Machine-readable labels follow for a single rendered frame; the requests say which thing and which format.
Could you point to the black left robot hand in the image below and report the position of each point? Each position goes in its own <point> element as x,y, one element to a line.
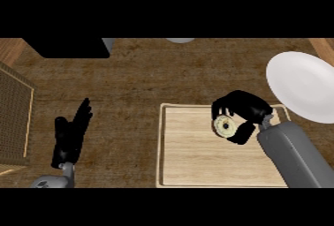
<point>69,138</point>

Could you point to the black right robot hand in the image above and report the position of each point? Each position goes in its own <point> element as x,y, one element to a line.
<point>246,106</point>

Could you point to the pale yellow cupcake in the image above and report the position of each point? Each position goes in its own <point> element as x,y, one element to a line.
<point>225,126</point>

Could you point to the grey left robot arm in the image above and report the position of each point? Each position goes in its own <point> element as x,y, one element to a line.
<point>57,178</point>

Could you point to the white plate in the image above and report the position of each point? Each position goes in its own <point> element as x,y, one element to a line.
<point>305,85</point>

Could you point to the pale wooden tray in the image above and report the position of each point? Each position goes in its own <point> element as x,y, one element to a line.
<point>209,156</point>

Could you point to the wicker basket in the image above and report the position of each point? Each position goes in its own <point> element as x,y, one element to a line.
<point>14,117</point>

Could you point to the brown wooden board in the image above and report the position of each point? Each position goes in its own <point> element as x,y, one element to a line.
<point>324,48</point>

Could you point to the pale grey round object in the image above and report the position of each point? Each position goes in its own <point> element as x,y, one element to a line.
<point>181,40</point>

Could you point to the black appliance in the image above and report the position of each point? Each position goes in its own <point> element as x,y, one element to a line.
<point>70,47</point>

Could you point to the brown wooden panel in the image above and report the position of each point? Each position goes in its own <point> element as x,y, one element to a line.
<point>11,50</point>

